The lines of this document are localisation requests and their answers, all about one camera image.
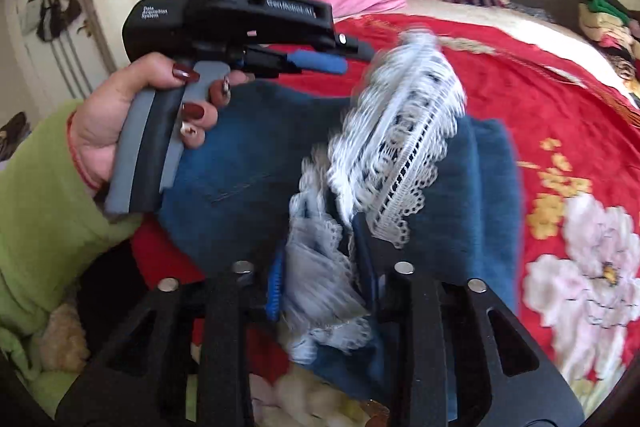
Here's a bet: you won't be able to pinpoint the cream bed sheet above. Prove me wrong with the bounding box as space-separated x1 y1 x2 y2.
399 0 640 108

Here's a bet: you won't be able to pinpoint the left hand red nails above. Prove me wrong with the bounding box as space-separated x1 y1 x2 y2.
67 53 255 195

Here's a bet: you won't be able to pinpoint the left green sleeve forearm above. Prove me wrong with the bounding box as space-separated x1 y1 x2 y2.
1 102 142 415

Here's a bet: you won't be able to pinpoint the stack of folded clothes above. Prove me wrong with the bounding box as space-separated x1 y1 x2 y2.
578 0 639 107

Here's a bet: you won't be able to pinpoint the blue denim pants lace trim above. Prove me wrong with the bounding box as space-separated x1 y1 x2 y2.
157 29 522 402

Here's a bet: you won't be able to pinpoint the door with hanging bags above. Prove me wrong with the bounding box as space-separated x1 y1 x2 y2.
2 0 115 122

